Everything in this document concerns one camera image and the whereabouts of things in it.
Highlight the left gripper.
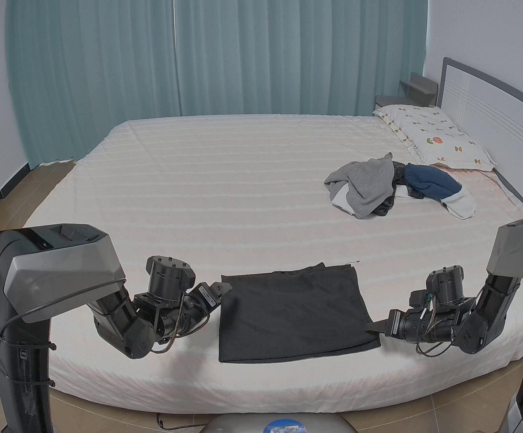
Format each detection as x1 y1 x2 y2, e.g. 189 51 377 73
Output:
177 281 234 333

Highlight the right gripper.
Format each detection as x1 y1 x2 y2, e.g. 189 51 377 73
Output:
365 309 430 343

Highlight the black T-shirt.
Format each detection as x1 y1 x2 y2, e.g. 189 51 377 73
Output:
218 262 382 363

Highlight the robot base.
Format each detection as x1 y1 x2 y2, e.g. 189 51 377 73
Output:
200 412 352 433

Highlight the bed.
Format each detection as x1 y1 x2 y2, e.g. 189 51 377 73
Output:
0 57 523 414

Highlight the pile of clothes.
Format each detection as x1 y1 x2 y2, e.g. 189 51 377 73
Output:
324 152 477 220

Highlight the white printed pillow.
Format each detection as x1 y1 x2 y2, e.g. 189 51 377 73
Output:
373 104 497 171

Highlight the grey bedside table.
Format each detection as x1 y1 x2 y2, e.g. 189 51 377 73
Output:
374 72 439 108

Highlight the blue-green curtain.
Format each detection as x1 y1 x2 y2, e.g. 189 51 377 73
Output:
173 0 429 116
5 0 182 168

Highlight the black cable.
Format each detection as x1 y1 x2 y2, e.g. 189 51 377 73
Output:
415 340 454 357
155 414 208 431
0 278 127 333

